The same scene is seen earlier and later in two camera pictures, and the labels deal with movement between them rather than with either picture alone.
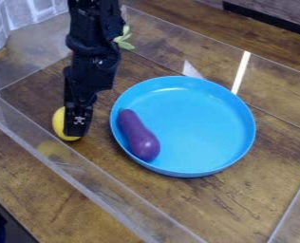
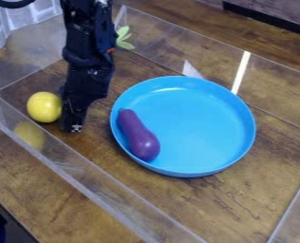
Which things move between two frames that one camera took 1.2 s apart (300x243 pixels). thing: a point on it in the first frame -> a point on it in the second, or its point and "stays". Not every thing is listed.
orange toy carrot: [120, 39] stays
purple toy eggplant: [142, 140] stays
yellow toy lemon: [59, 124] -> [43, 106]
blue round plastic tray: [201, 121] stays
